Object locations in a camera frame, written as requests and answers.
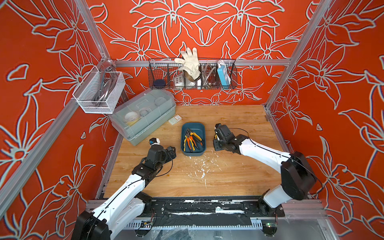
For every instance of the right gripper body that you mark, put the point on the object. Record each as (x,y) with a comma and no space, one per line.
(219,145)

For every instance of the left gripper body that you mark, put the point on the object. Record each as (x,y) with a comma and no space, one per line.
(165,158)

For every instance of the orange black pliers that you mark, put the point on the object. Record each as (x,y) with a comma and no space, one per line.
(193,144)

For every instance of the yellow black combination pliers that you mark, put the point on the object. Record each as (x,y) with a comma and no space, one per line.
(197,138)

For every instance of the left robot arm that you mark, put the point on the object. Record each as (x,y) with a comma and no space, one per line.
(128,202)

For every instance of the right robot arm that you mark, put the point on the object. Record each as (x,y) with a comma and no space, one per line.
(297,176)

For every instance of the teal plastic storage box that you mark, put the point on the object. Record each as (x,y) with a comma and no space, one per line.
(199,129)

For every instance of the light blue box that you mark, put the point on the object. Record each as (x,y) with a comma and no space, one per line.
(223,74)

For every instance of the small white orange carton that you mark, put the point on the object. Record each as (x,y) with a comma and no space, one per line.
(175,119)

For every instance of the translucent grey tool case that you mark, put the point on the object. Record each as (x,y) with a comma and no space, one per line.
(139,117)

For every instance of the dark round can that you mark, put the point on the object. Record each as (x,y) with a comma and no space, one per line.
(159,84)

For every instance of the white power strip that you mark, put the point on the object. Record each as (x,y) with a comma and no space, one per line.
(179,80)

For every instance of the white work glove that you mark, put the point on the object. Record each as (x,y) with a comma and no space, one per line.
(190,63)

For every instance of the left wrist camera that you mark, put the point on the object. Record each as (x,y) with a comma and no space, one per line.
(154,141)

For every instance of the black mounting base rail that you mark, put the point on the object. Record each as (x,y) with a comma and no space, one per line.
(239,205)

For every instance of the black wire wall basket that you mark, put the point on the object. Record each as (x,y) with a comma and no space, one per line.
(204,74)

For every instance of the white mesh wall basket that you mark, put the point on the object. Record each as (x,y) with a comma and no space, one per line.
(100,91)

